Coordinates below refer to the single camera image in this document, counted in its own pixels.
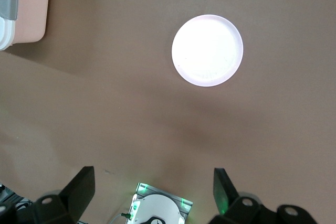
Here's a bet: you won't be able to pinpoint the pale pink round plate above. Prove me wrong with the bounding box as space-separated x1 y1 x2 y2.
171 14 244 88

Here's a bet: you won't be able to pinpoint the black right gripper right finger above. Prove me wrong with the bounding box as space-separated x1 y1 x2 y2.
209 167 320 224

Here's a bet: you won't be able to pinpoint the white lidded box grey clips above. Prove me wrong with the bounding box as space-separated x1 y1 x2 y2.
0 0 50 51

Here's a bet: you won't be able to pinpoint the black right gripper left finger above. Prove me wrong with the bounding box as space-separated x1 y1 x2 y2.
0 165 96 224

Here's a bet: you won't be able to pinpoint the grey cable green plug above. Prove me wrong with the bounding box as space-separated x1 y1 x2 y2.
110 211 132 224

